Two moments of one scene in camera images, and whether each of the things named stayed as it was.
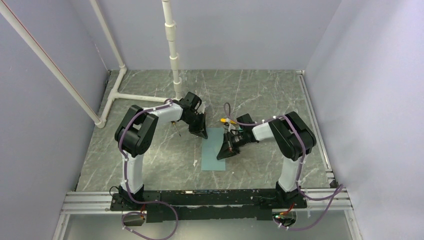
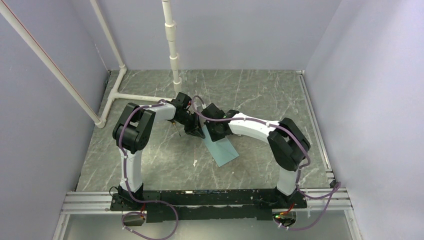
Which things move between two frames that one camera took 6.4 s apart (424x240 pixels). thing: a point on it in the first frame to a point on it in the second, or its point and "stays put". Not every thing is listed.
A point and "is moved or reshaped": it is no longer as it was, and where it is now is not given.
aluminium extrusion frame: [333, 198] stays put
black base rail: [169, 204] stays put
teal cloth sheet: [210, 149] is moved or reshaped
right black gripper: [227, 149] to [214, 137]
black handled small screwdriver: [174, 123] stays put
